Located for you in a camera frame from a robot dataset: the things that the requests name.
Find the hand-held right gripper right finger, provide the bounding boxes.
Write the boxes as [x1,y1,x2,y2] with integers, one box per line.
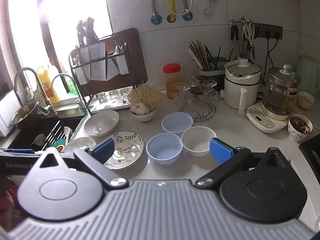
[195,138,290,188]

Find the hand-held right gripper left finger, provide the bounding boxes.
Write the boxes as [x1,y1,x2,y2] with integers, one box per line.
[37,139,129,190]

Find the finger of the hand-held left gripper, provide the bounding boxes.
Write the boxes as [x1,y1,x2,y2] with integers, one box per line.
[0,149,37,155]

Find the floral plate with dark rim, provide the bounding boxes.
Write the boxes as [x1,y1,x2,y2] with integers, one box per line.
[101,131,145,170]

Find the blue plastic bowl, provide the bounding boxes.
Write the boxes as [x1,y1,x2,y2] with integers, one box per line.
[161,112,193,138]
[146,133,183,165]

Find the black kitchen sink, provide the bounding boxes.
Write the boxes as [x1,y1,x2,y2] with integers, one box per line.
[7,110,87,153]

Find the white leaf-patterned deep bowl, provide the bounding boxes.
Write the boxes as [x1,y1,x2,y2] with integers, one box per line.
[84,110,120,137]

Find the plain white bowl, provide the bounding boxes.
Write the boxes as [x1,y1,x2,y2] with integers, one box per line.
[181,126,217,157]

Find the white patterned plate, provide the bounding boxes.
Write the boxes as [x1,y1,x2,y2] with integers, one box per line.
[62,137,97,155]

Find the chopsticks in sink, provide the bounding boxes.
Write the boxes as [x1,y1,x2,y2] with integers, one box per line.
[42,120,66,151]

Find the stainless steel bowl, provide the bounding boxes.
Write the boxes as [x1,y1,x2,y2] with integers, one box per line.
[10,102,38,130]

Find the white plastic container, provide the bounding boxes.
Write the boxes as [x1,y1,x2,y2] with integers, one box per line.
[0,90,22,138]

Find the small white bowl with garlic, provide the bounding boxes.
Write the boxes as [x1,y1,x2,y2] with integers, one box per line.
[130,105,157,123]

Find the garlic bulb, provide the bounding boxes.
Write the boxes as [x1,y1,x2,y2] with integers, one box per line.
[132,102,150,115]

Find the group of clear glass cups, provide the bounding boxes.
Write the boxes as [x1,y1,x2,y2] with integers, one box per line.
[174,75,220,107]

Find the bunch of pale thin sticks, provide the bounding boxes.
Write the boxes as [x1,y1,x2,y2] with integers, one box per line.
[127,81,166,112]

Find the white electric cooking pot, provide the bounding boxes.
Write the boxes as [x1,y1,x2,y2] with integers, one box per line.
[224,59,262,115]

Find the yellow detergent bottle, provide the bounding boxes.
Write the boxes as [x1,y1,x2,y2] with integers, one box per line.
[37,64,62,104]

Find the green bottle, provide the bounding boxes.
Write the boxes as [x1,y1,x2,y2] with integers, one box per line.
[65,76,77,96]

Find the grey spring faucet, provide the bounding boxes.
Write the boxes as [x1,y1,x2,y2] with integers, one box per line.
[14,67,58,117]

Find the white patterned cup with residue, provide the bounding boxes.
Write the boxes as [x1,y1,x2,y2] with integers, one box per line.
[287,113,313,142]

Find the glass kettle with white knob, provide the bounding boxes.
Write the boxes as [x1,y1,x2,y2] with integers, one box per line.
[261,64,301,121]

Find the chrome curved faucet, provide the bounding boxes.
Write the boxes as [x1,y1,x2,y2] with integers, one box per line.
[51,73,87,110]

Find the plain steel knife blade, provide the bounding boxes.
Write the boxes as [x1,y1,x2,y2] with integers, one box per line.
[106,52,128,79]

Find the red-lidded plastic jar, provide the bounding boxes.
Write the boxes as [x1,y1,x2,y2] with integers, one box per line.
[163,63,184,100]

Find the patterned steel cleaver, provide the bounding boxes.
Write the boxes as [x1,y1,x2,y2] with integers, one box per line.
[87,42,107,81]

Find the black induction cooker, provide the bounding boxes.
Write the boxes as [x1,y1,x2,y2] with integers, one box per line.
[299,134,320,170]

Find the black metal knife rack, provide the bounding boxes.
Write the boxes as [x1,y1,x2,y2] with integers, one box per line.
[68,34,134,112]

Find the brown wooden cutting board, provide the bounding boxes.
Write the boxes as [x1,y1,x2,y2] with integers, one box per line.
[82,28,148,98]

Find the small cream bowl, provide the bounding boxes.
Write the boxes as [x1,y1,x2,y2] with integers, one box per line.
[297,91,315,110]

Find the bundle of chopsticks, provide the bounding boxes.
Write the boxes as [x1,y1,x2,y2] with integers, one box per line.
[188,39,222,71]

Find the hanging utensil hook rack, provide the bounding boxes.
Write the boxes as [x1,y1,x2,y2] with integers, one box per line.
[230,17,259,60]

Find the pale green kettle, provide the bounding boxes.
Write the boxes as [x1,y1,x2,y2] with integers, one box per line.
[297,54,320,98]

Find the round wire cup rack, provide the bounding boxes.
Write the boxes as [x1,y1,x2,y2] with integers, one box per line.
[179,102,217,121]

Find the black power cables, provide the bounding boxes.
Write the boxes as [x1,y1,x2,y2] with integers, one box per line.
[260,37,277,85]

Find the black-handled knives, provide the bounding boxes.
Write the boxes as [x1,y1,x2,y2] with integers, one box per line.
[76,17,99,48]

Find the white-handled scissors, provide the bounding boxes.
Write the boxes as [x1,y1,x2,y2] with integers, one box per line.
[244,22,259,60]

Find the black wall power strip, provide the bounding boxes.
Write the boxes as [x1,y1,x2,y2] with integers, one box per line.
[252,23,283,40]

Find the yellow hose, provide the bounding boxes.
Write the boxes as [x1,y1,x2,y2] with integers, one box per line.
[166,0,177,23]

